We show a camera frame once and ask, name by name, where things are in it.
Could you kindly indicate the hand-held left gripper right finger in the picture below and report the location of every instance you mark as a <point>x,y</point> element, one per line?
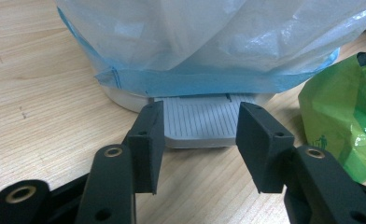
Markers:
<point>262,149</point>

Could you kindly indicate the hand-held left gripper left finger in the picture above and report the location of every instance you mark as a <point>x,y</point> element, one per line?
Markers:
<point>147,149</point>

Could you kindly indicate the white pedal trash bin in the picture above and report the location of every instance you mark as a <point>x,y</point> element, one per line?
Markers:
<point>199,124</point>

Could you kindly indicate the green plastic bag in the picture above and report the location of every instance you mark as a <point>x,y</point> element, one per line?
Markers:
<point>336,109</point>

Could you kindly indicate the translucent blue trash bag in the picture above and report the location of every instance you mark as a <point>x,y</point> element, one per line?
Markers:
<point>203,40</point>

